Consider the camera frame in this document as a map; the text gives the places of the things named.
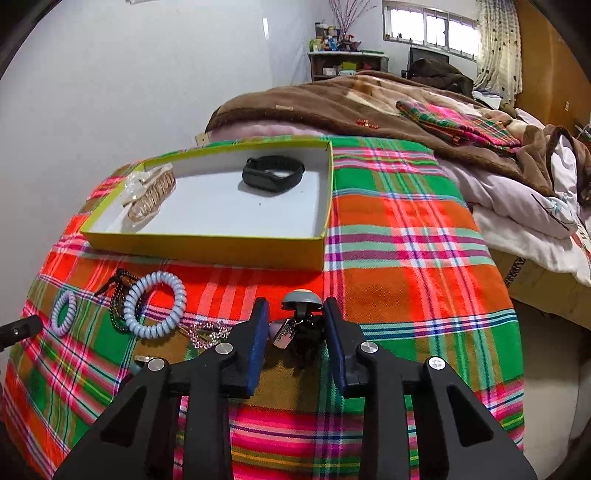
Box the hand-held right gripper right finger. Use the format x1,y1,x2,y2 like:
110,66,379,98
322,298,540,480

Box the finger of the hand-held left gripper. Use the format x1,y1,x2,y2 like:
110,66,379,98
0,316,44,350

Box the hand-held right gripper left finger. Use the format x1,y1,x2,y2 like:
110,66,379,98
52,298,271,480

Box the purple spiral hair tie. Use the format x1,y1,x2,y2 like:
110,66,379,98
50,291,77,336

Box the rhinestone hair ornament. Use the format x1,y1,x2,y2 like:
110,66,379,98
179,320,232,357

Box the black keychain with grey cap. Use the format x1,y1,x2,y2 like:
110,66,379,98
271,290,325,366

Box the dark beaded bracelet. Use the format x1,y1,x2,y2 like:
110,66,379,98
95,269,140,331

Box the light blue spiral hair tie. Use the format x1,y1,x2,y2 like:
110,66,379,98
124,272,186,340

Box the yellow-green cardboard box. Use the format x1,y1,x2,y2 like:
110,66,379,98
81,138,334,271

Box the black fitness band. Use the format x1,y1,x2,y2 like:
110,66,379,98
242,156,306,195

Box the clear hair claw clip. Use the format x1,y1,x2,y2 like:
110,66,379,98
121,162,177,221

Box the cardboard carton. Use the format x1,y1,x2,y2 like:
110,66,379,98
492,249,591,331

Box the pink blanket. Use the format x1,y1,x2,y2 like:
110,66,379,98
210,121,334,142

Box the white floral quilt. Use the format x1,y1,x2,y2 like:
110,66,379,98
443,124,591,283

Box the brown fleece blanket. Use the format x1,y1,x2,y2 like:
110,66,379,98
205,69,568,199

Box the folded plaid cloth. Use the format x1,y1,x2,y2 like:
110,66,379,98
396,99,525,154

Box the wooden shelf unit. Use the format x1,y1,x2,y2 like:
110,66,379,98
308,50,390,83

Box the dark brown jacket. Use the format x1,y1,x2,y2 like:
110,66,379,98
409,59,474,96

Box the black monitor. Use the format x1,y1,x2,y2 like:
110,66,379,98
409,46,451,77

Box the bottles and jars on shelf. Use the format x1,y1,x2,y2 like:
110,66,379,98
309,21,366,53

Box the window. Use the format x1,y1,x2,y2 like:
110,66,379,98
382,0,481,59

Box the spotted curtain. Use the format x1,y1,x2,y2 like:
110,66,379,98
473,0,525,108

